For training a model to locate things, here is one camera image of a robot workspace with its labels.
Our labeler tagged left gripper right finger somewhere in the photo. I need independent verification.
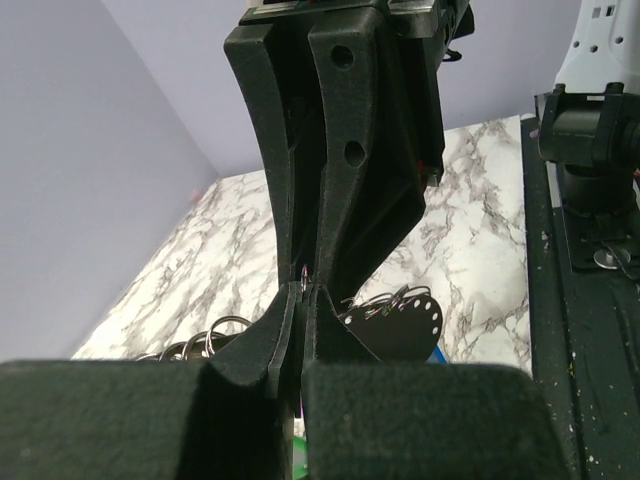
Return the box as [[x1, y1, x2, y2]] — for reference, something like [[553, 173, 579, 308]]
[[302, 287, 569, 479]]

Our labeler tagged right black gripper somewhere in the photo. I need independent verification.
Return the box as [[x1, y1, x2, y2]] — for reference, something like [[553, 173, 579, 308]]
[[239, 1, 475, 300]]

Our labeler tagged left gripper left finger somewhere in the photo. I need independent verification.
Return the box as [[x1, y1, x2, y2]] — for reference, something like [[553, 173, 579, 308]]
[[1, 283, 301, 479]]

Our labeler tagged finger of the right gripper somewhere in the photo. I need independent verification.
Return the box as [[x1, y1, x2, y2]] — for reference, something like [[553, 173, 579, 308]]
[[224, 22, 320, 284]]

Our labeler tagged green tagged key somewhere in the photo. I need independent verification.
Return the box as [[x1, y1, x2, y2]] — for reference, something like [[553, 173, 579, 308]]
[[292, 437, 308, 480]]

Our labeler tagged blue tagged key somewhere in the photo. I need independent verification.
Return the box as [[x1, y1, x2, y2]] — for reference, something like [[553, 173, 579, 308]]
[[427, 346, 447, 364]]

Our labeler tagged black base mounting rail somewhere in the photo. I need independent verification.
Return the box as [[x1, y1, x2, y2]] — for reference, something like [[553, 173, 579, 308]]
[[520, 117, 639, 479]]

